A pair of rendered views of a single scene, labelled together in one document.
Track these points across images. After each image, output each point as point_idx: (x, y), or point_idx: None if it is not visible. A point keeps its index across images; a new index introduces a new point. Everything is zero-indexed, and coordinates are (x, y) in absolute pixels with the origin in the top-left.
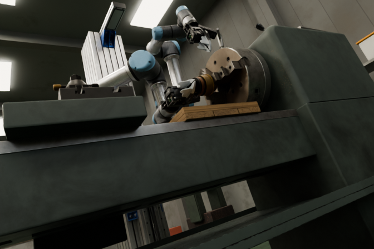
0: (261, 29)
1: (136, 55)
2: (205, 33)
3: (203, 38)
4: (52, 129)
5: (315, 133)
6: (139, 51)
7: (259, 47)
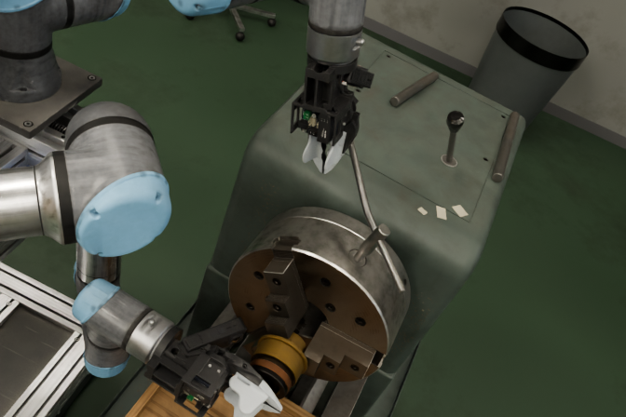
0: (451, 130)
1: (120, 215)
2: (353, 131)
3: (335, 144)
4: None
5: (366, 400)
6: (140, 204)
7: (419, 267)
